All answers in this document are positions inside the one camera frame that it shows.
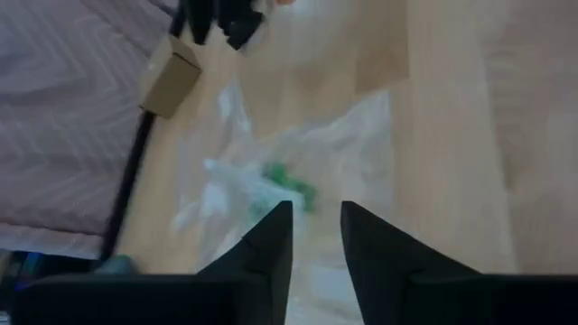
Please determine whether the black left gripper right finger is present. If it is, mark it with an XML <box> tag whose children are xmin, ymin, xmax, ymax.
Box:
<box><xmin>340</xmin><ymin>200</ymin><xmax>578</xmax><ymax>325</ymax></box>

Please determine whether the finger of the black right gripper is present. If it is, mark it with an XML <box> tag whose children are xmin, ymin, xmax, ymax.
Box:
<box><xmin>216</xmin><ymin>0</ymin><xmax>266</xmax><ymax>51</ymax></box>
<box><xmin>182</xmin><ymin>0</ymin><xmax>216</xmax><ymax>46</ymax></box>

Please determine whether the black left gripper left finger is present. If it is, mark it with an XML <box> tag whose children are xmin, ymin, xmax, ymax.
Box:
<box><xmin>13</xmin><ymin>200</ymin><xmax>294</xmax><ymax>325</ymax></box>

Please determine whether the long green rubber band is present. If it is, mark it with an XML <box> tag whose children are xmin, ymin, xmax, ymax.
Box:
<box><xmin>261</xmin><ymin>162</ymin><xmax>318</xmax><ymax>213</ymax></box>

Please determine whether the small cardboard box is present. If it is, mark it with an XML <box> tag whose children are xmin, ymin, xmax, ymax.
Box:
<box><xmin>138</xmin><ymin>33</ymin><xmax>203</xmax><ymax>119</ymax></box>

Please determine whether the pink chevron cloth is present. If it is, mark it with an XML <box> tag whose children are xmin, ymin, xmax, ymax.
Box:
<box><xmin>0</xmin><ymin>0</ymin><xmax>182</xmax><ymax>261</ymax></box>

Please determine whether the black aluminium table frame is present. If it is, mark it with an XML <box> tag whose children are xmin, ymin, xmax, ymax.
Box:
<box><xmin>98</xmin><ymin>0</ymin><xmax>189</xmax><ymax>262</ymax></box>

